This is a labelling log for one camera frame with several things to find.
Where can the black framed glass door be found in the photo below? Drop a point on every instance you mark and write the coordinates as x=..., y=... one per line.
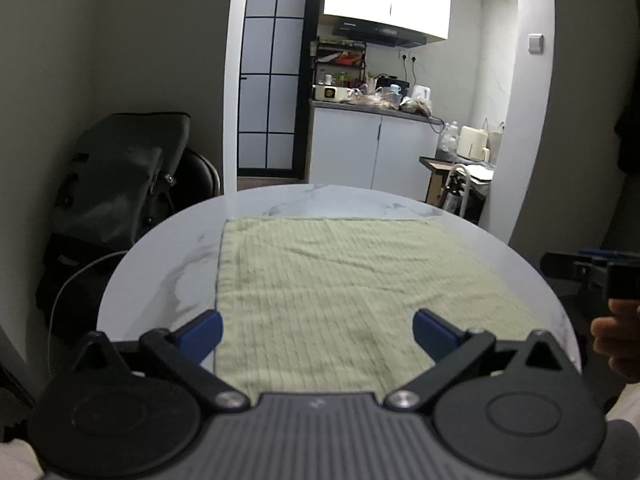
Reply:
x=272, y=70

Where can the white wall sockets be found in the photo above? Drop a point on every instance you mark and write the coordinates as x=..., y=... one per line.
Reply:
x=408, y=55

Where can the cream countertop appliance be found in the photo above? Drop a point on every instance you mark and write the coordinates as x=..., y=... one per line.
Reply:
x=332, y=93

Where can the metal tube frame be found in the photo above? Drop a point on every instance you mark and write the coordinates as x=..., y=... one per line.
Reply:
x=457, y=185

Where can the green ribbed towel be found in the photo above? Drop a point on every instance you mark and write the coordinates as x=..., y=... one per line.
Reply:
x=345, y=290

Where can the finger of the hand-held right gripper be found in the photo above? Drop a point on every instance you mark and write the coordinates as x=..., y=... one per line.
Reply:
x=597, y=253
x=565, y=265

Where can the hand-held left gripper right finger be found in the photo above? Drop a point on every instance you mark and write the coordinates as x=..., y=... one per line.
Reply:
x=433, y=333

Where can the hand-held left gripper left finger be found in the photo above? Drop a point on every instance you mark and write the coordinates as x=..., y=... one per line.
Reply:
x=201, y=333

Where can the clear bottle with blue lid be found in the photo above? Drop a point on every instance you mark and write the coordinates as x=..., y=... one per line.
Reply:
x=395, y=95

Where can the black range hood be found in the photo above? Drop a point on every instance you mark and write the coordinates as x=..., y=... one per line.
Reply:
x=380, y=32

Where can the white kitchen base cabinet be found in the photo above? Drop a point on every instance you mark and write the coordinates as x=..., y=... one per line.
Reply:
x=370, y=150

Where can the black floor bag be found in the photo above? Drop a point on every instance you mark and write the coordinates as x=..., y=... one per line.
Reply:
x=75, y=285

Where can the black spice rack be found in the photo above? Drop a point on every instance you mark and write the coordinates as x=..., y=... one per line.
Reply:
x=340, y=60

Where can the black countertop appliance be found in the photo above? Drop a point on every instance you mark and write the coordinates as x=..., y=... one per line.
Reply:
x=391, y=81

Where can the plastic food bags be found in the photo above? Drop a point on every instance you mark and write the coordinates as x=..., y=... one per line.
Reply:
x=416, y=106

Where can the dark wooden side table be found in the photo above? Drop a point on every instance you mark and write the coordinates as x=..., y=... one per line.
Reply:
x=440, y=170

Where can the large black bag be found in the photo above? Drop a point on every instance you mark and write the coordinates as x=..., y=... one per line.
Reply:
x=115, y=175

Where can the white light switch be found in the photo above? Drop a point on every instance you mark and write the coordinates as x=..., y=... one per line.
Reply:
x=535, y=43

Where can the black chair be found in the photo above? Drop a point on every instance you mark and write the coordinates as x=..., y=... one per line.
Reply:
x=197, y=177

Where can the clear plastic jar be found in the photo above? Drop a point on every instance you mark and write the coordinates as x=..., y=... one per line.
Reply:
x=448, y=140

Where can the white electric kettle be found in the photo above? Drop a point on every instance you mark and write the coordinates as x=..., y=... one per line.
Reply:
x=421, y=94

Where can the person's right hand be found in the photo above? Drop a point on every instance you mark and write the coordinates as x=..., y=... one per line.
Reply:
x=617, y=340

